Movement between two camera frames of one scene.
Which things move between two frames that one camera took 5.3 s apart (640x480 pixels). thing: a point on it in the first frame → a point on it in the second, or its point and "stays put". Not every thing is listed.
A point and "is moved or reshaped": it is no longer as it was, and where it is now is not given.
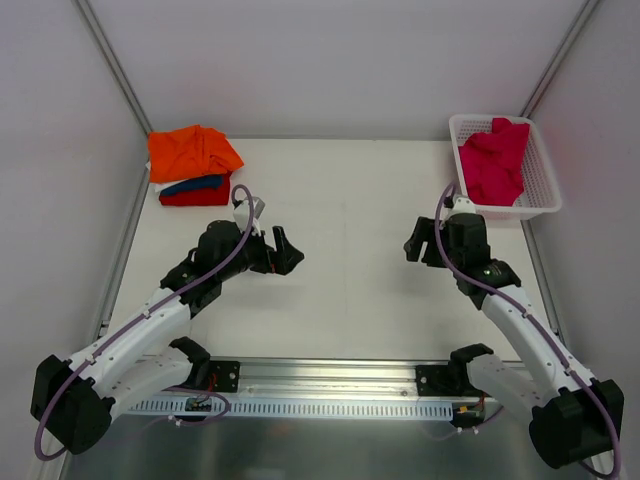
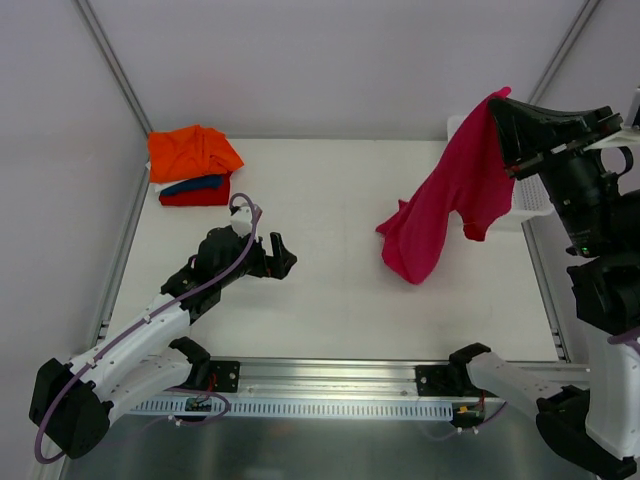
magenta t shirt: x=493 y=163 is moved or reshaped
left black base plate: x=223 y=376 stays put
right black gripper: x=433 y=245 → x=558 y=155
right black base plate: x=436 y=381 stays put
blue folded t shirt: x=196 y=183 stays put
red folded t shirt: x=210 y=197 stays put
